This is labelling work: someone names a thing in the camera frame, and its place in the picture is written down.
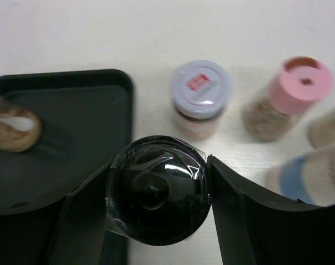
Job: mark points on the clear-lid blue-label bottle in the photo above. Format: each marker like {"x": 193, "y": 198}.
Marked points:
{"x": 309, "y": 178}

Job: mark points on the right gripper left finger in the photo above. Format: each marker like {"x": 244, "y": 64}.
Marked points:
{"x": 69, "y": 231}

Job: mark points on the black-cap pale spice bottle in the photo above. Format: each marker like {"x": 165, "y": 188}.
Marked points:
{"x": 158, "y": 191}

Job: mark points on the black-cap brown spice bottle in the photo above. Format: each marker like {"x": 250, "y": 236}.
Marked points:
{"x": 20, "y": 129}

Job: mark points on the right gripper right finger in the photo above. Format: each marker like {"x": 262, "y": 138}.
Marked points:
{"x": 257, "y": 226}

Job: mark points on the pink-cap pepper shaker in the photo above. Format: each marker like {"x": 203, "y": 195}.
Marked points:
{"x": 299, "y": 83}

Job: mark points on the dark-cap beige spice bottle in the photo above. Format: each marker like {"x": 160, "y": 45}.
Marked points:
{"x": 321, "y": 131}

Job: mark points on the black rectangular plastic tray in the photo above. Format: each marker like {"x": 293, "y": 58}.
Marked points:
{"x": 87, "y": 119}

